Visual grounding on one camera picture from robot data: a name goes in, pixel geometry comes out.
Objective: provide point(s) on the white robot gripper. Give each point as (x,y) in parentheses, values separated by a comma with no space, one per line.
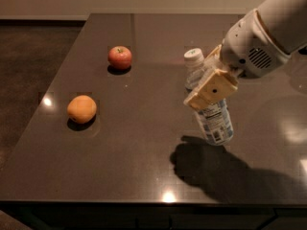
(247,45)

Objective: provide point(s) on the clear plastic water bottle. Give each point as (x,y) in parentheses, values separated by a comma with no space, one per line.
(214,121)

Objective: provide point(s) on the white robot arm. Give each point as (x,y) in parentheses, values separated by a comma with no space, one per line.
(286,21)

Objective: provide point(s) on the red apple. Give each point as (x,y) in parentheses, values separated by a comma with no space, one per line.
(120,57)

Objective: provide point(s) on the orange fruit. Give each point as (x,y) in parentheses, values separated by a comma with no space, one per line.
(81,109)

